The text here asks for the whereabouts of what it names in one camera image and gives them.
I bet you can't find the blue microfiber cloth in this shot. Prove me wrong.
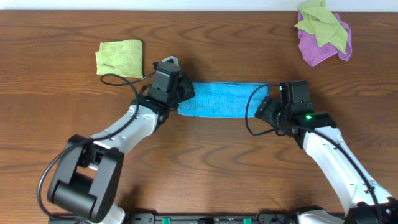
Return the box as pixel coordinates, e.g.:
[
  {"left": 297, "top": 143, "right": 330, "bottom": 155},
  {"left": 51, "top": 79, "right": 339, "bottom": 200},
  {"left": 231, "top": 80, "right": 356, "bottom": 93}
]
[{"left": 178, "top": 82, "right": 269, "bottom": 119}]

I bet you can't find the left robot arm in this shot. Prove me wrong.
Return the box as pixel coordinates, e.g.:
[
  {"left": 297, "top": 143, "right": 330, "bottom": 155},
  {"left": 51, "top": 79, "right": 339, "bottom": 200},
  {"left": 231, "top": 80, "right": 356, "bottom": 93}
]
[{"left": 44, "top": 70, "right": 195, "bottom": 223}]

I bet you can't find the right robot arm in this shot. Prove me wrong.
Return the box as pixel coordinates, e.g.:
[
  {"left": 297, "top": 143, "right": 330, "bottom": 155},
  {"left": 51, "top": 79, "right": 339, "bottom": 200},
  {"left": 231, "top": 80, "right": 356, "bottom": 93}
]
[{"left": 254, "top": 96, "right": 397, "bottom": 223}]

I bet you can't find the folded green cloth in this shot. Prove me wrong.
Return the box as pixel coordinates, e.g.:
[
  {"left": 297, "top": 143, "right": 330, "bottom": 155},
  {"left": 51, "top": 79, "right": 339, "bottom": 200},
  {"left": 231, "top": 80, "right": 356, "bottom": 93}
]
[{"left": 95, "top": 40, "right": 144, "bottom": 78}]

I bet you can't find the purple crumpled cloth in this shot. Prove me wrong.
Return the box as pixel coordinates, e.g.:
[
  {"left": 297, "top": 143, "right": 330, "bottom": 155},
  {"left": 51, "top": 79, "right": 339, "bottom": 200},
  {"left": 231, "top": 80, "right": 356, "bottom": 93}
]
[{"left": 298, "top": 13, "right": 353, "bottom": 67}]

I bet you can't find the olive green crumpled cloth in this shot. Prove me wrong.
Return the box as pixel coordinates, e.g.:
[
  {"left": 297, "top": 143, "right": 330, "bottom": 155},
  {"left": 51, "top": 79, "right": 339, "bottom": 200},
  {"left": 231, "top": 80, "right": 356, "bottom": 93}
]
[{"left": 295, "top": 0, "right": 348, "bottom": 54}]

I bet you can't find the left camera cable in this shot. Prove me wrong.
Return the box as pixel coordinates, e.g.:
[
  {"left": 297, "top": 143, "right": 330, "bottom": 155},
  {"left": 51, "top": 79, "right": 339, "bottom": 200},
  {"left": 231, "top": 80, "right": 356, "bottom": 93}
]
[{"left": 36, "top": 70, "right": 156, "bottom": 218}]

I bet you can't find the camera cable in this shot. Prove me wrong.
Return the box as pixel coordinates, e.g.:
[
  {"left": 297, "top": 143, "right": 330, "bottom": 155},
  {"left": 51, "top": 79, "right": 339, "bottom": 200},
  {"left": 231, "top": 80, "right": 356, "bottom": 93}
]
[
  {"left": 244, "top": 83, "right": 383, "bottom": 224},
  {"left": 36, "top": 70, "right": 156, "bottom": 218}
]

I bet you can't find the right camera cable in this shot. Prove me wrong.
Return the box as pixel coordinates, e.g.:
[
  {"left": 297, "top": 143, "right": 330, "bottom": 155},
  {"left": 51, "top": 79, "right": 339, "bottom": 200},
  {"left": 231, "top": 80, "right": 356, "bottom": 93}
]
[{"left": 244, "top": 83, "right": 383, "bottom": 224}]

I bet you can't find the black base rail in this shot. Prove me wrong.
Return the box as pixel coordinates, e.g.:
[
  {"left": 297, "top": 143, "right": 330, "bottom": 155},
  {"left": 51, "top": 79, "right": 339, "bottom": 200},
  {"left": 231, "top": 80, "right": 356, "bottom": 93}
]
[{"left": 48, "top": 212, "right": 346, "bottom": 224}]

